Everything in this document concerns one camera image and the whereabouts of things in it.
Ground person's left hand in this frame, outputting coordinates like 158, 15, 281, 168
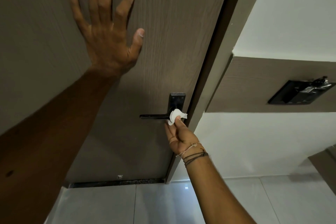
68, 0, 145, 78

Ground person's right hand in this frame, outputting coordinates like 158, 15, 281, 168
164, 116, 205, 158

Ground white tissue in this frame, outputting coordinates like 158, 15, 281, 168
166, 109, 188, 126

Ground brown wooden door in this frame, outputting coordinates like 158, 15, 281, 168
0, 0, 235, 184

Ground person's right forearm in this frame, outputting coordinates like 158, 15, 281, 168
181, 152, 257, 224

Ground person's left forearm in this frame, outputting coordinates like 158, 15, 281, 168
0, 66, 124, 224

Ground black door threshold strip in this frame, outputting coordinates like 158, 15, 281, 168
68, 178, 166, 189

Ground silver key tag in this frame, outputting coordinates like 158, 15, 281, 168
299, 76, 329, 95

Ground brown wooden furniture corner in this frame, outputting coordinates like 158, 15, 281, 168
308, 145, 336, 196

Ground black lever door handle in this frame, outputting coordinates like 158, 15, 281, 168
139, 93, 186, 120

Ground thread wrist bracelets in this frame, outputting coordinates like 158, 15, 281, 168
175, 142, 209, 167

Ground brown wooden wall panel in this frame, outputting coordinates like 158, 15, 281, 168
204, 53, 336, 114

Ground brown door frame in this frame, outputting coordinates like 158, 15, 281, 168
164, 0, 272, 185

